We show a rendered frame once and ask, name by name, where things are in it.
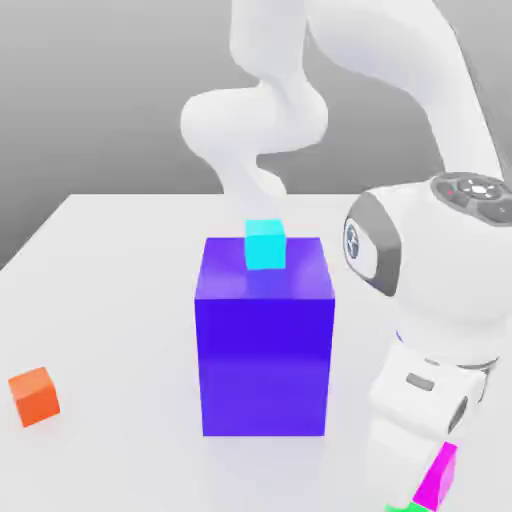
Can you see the small orange cube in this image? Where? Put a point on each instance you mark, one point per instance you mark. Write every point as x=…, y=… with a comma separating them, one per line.
x=35, y=398

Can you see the small cyan cube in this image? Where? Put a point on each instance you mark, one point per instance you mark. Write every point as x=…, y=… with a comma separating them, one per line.
x=265, y=248

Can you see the small magenta cube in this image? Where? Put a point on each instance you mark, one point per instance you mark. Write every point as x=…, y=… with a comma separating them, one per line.
x=438, y=478

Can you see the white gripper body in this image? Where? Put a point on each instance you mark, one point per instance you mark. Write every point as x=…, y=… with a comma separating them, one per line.
x=398, y=464

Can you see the large purple box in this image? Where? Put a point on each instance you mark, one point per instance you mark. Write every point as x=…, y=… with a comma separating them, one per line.
x=264, y=360

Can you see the small green cube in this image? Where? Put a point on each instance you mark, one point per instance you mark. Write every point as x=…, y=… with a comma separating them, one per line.
x=404, y=508

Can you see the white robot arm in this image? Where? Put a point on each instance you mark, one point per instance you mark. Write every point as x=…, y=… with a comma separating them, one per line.
x=436, y=280

